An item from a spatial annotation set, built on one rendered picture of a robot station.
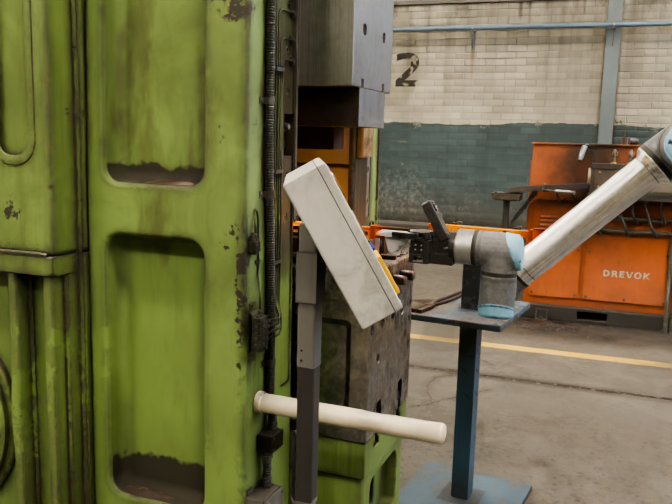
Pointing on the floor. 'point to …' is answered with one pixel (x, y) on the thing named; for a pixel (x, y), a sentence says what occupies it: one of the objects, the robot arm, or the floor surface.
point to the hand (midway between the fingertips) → (382, 230)
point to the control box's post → (307, 388)
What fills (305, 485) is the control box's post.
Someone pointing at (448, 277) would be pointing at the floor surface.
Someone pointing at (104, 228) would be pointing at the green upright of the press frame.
